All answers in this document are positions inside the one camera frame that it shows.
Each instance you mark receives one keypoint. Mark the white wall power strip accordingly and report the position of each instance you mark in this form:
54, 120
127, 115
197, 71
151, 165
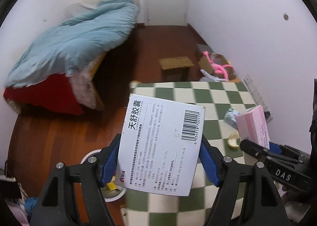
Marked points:
257, 97

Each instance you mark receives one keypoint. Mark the red bed sheet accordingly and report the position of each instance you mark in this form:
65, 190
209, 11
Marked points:
54, 93

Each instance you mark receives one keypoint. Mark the blue red milk carton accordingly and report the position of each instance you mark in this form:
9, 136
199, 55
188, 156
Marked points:
230, 119

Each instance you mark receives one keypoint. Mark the open cardboard box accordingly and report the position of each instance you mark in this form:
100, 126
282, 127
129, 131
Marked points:
208, 71

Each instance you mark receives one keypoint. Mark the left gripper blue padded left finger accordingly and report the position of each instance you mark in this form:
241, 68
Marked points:
107, 161

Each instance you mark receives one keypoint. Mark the yellow flat packet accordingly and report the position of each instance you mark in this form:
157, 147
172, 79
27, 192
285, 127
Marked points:
112, 186

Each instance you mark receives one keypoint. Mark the pink white box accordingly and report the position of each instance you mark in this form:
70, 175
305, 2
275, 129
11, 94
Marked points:
252, 126

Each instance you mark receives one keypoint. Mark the green white checkered tablecloth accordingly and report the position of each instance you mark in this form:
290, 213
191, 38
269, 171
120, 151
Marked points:
217, 97

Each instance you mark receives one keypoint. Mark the green white medicine box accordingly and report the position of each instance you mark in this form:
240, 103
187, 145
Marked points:
159, 145

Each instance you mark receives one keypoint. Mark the patterned grey pink blanket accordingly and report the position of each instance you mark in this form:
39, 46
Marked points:
81, 83

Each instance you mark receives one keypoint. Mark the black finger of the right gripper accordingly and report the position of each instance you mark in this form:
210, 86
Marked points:
254, 150

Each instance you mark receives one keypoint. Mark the white pillow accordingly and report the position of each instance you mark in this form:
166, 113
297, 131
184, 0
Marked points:
88, 5

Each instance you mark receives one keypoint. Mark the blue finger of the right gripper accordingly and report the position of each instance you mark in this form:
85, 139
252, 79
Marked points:
274, 148

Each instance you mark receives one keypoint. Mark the small wooden stool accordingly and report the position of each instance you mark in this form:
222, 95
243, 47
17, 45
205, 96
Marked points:
175, 69

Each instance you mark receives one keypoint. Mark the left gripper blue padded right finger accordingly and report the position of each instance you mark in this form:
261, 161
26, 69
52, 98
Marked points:
211, 160

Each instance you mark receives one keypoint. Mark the blue cloth pile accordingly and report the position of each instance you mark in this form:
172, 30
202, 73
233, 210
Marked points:
30, 204

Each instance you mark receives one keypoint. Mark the pink plush toy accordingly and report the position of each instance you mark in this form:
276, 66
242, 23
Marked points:
219, 69

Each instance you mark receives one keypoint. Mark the white round trash bin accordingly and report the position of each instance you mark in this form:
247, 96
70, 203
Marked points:
111, 192

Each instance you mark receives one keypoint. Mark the light blue duvet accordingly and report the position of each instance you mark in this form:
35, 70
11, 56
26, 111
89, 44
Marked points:
73, 44

